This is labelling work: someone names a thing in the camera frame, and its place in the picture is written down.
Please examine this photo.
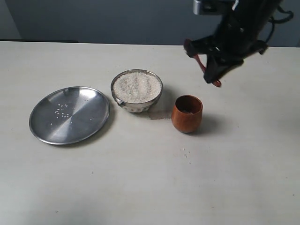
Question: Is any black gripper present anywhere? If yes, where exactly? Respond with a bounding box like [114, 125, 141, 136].
[185, 0, 281, 83]

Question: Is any dark wooden spoon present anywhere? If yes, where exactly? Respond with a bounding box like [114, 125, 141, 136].
[183, 42, 222, 88]

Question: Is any steel bowl of rice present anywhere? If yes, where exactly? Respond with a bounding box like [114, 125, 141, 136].
[111, 69, 163, 113]

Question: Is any brown wooden cup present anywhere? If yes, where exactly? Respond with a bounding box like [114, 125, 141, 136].
[171, 95, 203, 133]

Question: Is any round steel plate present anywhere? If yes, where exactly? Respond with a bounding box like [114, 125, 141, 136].
[29, 86, 110, 145]

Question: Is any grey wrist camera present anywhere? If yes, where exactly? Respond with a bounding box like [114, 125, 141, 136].
[193, 0, 235, 15]

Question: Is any black cable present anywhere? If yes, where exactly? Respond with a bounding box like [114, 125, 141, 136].
[257, 4, 295, 56]

